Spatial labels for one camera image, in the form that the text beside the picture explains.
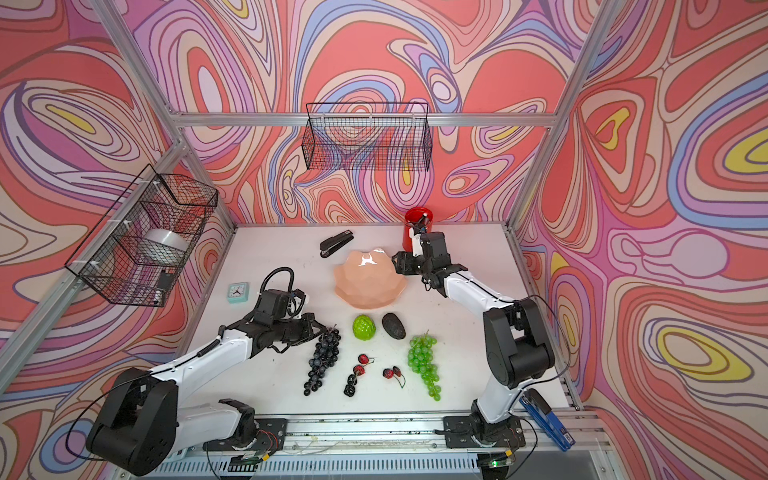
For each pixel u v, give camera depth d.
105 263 0.66
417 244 0.82
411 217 1.07
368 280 1.02
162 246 0.70
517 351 0.47
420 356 0.82
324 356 0.82
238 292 0.98
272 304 0.69
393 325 0.88
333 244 1.11
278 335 0.71
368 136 0.94
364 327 0.86
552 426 0.73
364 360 0.84
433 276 0.69
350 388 0.80
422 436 0.75
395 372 0.82
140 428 0.41
